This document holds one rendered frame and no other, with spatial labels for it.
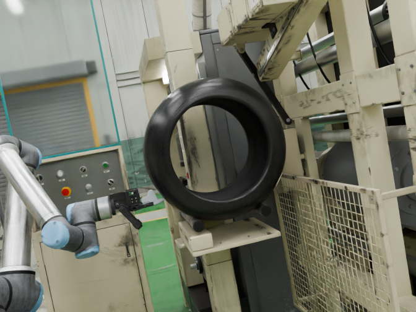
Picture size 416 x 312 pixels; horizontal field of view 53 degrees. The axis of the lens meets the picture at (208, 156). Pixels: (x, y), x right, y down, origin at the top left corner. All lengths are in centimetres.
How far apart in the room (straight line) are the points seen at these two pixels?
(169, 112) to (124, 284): 117
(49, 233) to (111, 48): 973
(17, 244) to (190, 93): 91
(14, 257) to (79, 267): 64
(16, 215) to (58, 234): 40
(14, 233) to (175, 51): 105
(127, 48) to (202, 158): 920
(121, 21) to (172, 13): 920
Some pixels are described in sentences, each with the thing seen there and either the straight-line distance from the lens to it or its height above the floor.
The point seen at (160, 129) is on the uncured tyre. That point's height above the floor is 130.
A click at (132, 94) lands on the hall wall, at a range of 1091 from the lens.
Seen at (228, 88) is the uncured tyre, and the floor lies 140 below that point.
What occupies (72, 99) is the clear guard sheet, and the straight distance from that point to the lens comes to 239.
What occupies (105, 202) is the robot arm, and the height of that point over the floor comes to 106.
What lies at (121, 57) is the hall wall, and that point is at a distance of 1106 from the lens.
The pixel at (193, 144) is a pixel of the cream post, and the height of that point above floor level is 121.
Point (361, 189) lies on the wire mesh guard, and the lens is 139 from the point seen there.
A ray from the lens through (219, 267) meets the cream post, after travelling 211.
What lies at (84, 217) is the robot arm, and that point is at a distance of 168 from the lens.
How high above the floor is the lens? 126
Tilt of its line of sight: 3 degrees down
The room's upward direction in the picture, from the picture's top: 11 degrees counter-clockwise
